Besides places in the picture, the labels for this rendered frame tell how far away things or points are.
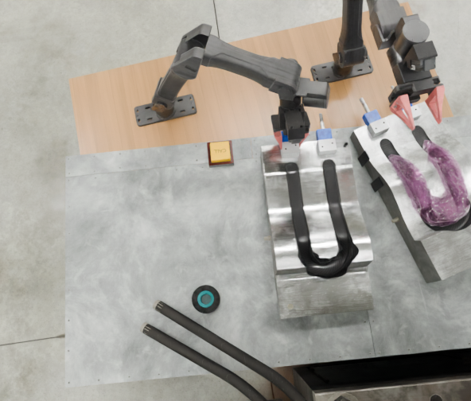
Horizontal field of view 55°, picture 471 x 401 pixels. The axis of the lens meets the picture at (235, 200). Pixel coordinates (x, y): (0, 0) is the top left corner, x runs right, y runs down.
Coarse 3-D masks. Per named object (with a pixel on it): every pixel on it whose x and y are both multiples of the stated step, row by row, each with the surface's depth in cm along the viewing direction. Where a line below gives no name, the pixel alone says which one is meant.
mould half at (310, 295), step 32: (288, 160) 133; (320, 160) 133; (320, 192) 131; (352, 192) 130; (288, 224) 127; (320, 224) 126; (352, 224) 125; (288, 256) 121; (320, 256) 121; (288, 288) 126; (320, 288) 126; (352, 288) 126
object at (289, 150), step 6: (282, 132) 132; (282, 138) 132; (282, 144) 130; (288, 144) 130; (294, 144) 130; (282, 150) 130; (288, 150) 130; (294, 150) 129; (282, 156) 131; (288, 156) 132; (294, 156) 133
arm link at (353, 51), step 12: (348, 0) 124; (360, 0) 124; (348, 12) 126; (360, 12) 126; (348, 24) 128; (360, 24) 129; (348, 36) 131; (360, 36) 132; (348, 48) 133; (360, 48) 134; (348, 60) 136; (360, 60) 137
